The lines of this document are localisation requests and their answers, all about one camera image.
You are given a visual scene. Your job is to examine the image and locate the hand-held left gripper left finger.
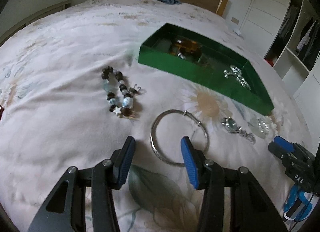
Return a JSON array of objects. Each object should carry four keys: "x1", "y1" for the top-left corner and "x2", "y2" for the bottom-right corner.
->
[{"x1": 27, "y1": 136, "x2": 137, "y2": 232}]

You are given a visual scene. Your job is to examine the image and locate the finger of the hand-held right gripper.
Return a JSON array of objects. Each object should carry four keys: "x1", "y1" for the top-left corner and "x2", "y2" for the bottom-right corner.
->
[
  {"x1": 274, "y1": 136, "x2": 298, "y2": 154},
  {"x1": 268, "y1": 142, "x2": 292, "y2": 166}
]

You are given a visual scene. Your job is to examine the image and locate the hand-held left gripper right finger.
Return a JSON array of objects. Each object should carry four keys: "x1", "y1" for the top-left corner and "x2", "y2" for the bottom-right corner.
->
[{"x1": 180, "y1": 136, "x2": 288, "y2": 232}]

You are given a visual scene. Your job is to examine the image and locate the crystal ring bracelet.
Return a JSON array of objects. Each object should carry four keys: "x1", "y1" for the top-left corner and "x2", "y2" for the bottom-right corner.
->
[{"x1": 249, "y1": 116, "x2": 272, "y2": 139}]

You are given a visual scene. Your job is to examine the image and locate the thin silver bangle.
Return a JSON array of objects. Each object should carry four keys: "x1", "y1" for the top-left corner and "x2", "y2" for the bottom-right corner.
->
[{"x1": 150, "y1": 109, "x2": 210, "y2": 165}]

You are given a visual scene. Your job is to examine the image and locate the silver wristwatch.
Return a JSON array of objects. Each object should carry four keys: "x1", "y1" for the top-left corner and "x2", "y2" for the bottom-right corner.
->
[{"x1": 220, "y1": 117, "x2": 256, "y2": 145}]

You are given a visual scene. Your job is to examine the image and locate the dark beaded bracelet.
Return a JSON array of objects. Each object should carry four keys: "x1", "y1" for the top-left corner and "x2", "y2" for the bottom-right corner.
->
[{"x1": 101, "y1": 66, "x2": 148, "y2": 119}]

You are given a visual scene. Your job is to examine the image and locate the silver chain necklace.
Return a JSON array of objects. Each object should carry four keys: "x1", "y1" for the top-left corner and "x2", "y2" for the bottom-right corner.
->
[{"x1": 235, "y1": 72, "x2": 251, "y2": 90}]

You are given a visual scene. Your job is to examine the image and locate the green tray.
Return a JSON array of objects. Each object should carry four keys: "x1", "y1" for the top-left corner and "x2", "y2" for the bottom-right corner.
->
[{"x1": 138, "y1": 23, "x2": 275, "y2": 116}]

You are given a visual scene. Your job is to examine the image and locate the amber bangle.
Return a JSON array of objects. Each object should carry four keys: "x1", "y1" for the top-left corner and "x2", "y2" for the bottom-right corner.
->
[{"x1": 171, "y1": 39, "x2": 202, "y2": 55}]

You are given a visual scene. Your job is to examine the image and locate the hanging clothes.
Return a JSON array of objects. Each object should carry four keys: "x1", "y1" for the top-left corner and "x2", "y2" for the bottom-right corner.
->
[
  {"x1": 277, "y1": 4, "x2": 298, "y2": 39},
  {"x1": 296, "y1": 17, "x2": 320, "y2": 70}
]

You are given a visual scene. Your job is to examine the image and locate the white wardrobe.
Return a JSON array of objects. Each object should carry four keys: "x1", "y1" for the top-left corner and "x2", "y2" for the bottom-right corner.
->
[{"x1": 240, "y1": 0, "x2": 320, "y2": 102}]

